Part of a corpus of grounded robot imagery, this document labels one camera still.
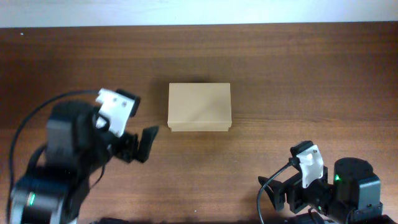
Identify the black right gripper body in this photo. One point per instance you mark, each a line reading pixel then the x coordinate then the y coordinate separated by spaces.
pixel 290 193

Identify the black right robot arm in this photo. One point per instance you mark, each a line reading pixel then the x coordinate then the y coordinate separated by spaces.
pixel 353 197

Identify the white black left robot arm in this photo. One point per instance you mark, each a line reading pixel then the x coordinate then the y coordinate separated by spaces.
pixel 57 178

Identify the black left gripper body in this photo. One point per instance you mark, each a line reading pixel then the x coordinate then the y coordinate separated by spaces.
pixel 131 147

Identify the cardboard box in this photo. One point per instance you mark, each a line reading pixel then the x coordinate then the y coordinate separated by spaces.
pixel 199 107

